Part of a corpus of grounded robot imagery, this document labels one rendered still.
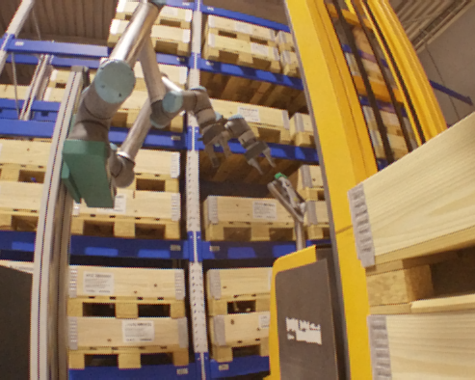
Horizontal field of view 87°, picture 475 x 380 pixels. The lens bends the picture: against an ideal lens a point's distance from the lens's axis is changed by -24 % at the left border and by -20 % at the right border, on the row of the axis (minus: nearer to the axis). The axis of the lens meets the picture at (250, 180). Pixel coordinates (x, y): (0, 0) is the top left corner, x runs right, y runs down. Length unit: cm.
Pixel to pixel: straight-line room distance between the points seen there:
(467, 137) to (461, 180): 8
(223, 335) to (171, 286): 49
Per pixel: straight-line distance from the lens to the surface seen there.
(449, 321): 67
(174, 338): 219
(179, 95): 129
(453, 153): 64
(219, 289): 223
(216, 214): 233
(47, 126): 268
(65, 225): 150
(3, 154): 259
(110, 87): 110
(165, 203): 227
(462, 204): 62
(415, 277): 75
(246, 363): 241
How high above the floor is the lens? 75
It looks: 21 degrees up
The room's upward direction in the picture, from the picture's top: 5 degrees counter-clockwise
